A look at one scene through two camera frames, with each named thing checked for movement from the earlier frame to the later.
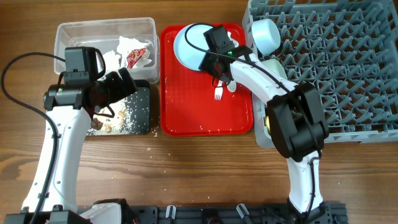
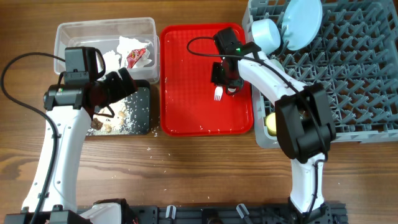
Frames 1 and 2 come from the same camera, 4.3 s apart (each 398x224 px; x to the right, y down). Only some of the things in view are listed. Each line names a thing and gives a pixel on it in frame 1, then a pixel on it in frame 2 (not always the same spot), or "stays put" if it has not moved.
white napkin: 126,45 stays put
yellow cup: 267,123 stays put
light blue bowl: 266,36 stays put
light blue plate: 189,56 to 301,22
